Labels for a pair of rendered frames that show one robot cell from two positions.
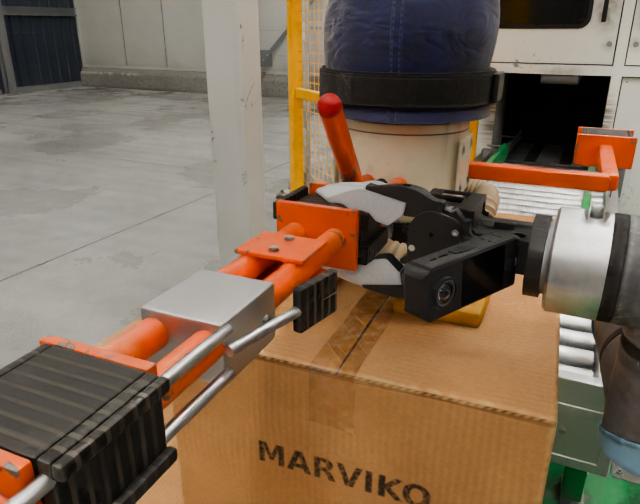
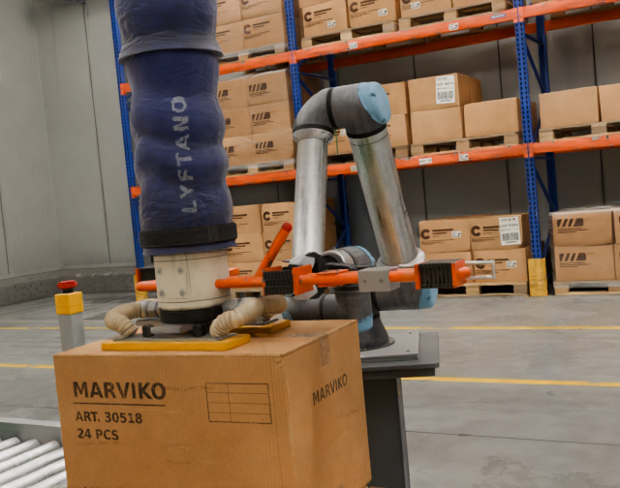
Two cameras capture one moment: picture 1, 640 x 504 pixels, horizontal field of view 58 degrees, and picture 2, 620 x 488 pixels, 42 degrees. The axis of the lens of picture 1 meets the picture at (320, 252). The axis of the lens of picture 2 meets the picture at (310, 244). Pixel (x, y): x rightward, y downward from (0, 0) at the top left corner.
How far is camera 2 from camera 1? 1.79 m
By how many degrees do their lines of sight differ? 86
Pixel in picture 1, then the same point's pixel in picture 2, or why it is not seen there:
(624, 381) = (355, 300)
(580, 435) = not seen: hidden behind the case
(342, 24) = (204, 202)
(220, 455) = (304, 417)
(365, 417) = (331, 351)
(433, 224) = (322, 262)
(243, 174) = not seen: outside the picture
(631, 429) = (362, 314)
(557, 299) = not seen: hidden behind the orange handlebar
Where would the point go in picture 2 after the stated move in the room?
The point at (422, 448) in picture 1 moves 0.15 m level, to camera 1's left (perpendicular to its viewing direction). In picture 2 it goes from (342, 354) to (342, 368)
